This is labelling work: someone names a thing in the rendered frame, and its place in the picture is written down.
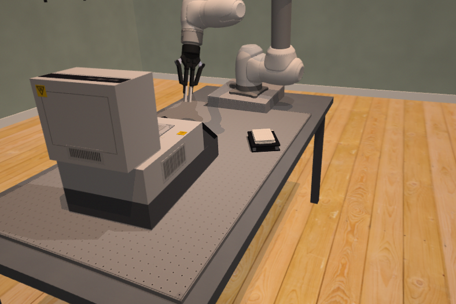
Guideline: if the beige lab instrument with lid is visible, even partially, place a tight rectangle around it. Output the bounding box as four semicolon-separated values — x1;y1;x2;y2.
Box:
30;67;219;230

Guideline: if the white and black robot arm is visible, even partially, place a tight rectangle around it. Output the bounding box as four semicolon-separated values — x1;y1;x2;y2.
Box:
181;0;304;98

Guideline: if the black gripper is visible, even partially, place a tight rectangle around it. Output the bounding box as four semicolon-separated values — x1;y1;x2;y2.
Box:
175;44;205;102

